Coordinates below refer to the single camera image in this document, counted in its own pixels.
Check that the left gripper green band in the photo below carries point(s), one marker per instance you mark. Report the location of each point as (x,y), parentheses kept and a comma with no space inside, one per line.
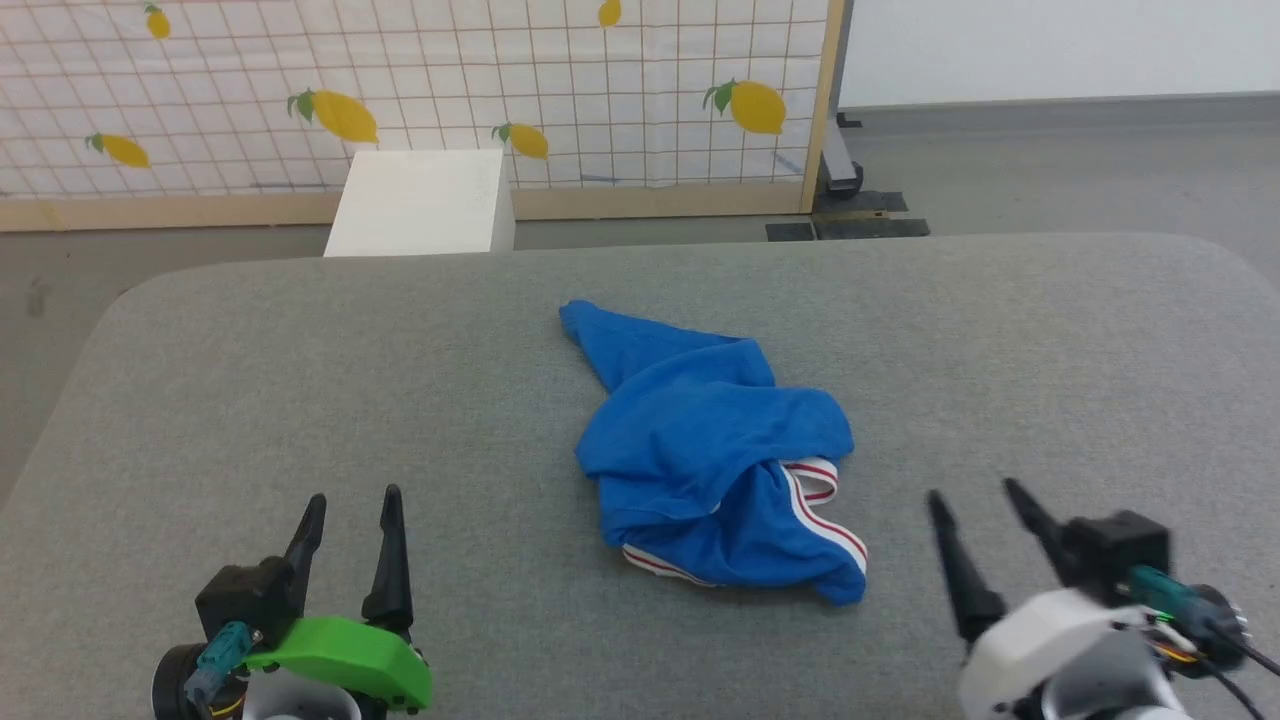
(345,655)

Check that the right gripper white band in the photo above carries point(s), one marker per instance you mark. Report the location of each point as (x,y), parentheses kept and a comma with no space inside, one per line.
(1030,640)

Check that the blue garment with striped trim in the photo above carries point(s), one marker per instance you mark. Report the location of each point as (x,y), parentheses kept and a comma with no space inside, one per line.
(690,430)

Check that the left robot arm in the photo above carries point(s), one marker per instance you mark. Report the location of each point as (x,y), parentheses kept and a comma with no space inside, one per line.
(295,703)

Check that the grey fabric sofa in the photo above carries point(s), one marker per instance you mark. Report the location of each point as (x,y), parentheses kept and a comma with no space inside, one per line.
(300,380)

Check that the black floor plate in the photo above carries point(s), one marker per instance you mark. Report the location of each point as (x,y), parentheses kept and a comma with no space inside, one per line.
(850,230)

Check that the white box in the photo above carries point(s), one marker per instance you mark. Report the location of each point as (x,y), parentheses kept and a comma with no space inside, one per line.
(420,205)

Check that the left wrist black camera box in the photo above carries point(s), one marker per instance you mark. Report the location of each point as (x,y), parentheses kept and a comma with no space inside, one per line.
(245,595)

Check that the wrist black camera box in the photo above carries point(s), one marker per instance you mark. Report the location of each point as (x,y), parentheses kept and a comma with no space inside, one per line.
(1120,550)
(245,595)

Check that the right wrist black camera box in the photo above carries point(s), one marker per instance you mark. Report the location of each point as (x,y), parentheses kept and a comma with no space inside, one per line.
(1120,550)

